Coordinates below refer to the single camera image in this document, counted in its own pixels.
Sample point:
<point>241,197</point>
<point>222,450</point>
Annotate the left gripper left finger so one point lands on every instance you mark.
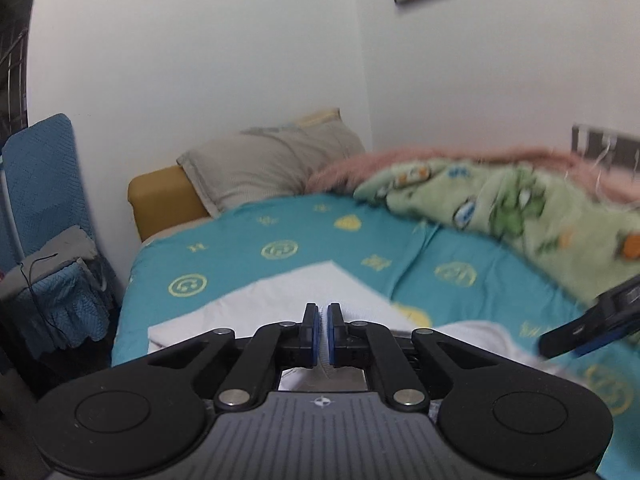
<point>299,343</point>

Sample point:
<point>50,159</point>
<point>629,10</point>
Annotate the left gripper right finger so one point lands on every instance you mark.
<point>346,344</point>

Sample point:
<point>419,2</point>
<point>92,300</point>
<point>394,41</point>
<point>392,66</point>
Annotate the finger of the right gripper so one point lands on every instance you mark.
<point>614,317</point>

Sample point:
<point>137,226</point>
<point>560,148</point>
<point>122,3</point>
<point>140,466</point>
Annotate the white t-shirt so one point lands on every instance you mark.
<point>284,298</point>

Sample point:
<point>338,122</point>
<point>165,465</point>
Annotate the blue folding chair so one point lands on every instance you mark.
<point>46,196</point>

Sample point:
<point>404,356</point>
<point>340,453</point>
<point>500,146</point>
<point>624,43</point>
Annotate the green cartoon fleece blanket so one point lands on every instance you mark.
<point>582,244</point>

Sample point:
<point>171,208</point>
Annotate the teal patterned bed sheet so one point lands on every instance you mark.
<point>469,286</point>

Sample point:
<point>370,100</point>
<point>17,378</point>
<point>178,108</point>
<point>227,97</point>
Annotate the grey pillow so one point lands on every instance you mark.
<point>266,162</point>

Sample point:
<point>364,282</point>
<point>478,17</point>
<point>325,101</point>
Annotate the yellow headboard cushion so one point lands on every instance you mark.
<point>163,199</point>

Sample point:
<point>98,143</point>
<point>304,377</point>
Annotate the grey cloth on chair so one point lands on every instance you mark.
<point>68,247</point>

